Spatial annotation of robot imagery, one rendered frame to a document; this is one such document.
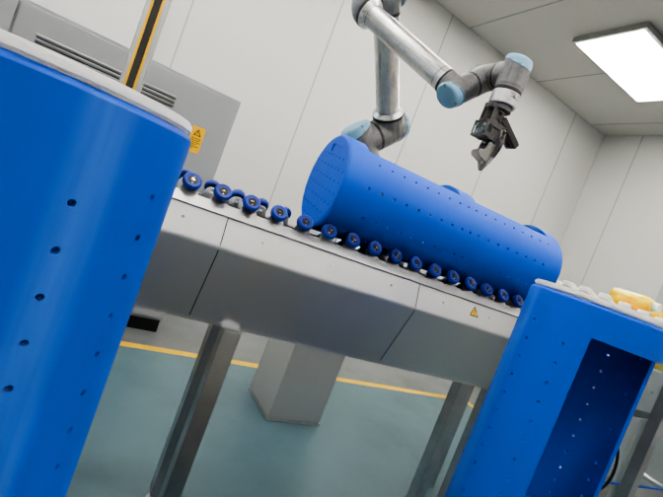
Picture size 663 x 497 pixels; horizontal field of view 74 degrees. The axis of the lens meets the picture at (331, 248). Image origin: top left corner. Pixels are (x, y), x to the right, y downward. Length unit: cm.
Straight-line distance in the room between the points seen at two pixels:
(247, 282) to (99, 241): 72
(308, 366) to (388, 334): 89
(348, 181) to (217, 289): 43
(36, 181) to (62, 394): 21
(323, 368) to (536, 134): 456
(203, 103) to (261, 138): 147
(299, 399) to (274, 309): 111
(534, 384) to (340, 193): 62
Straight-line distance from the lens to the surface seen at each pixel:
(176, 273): 111
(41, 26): 264
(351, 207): 116
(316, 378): 223
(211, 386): 125
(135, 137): 44
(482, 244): 141
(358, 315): 127
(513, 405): 104
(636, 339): 102
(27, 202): 42
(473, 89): 161
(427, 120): 490
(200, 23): 401
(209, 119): 263
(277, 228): 112
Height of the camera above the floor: 99
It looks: 3 degrees down
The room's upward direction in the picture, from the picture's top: 21 degrees clockwise
